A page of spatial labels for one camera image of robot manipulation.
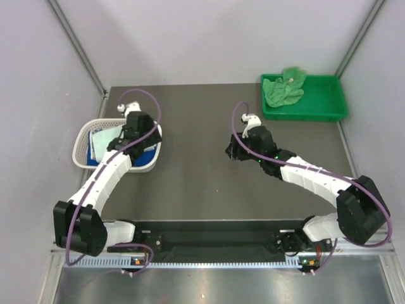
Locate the white towel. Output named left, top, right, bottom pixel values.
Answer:
left=89, top=125, right=122, bottom=162

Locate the green towel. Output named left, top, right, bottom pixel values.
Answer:
left=262, top=66, right=307, bottom=108

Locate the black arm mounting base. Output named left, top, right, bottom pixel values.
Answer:
left=106, top=220, right=333, bottom=263

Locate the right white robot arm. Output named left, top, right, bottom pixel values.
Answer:
left=225, top=126, right=390, bottom=251

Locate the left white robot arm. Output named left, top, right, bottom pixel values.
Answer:
left=53, top=110, right=162, bottom=257

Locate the white perforated plastic basket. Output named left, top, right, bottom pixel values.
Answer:
left=72, top=118, right=161, bottom=173

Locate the green plastic bin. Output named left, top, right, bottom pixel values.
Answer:
left=261, top=75, right=349, bottom=122

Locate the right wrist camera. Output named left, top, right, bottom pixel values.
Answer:
left=241, top=113, right=261, bottom=138

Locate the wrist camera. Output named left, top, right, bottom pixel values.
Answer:
left=117, top=101, right=141, bottom=118
left=241, top=113, right=261, bottom=138

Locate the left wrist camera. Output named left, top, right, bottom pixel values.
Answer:
left=117, top=101, right=141, bottom=118

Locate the grey slotted cable duct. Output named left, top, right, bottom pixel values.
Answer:
left=73, top=255, right=302, bottom=269

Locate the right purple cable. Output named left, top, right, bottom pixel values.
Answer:
left=232, top=101, right=395, bottom=276

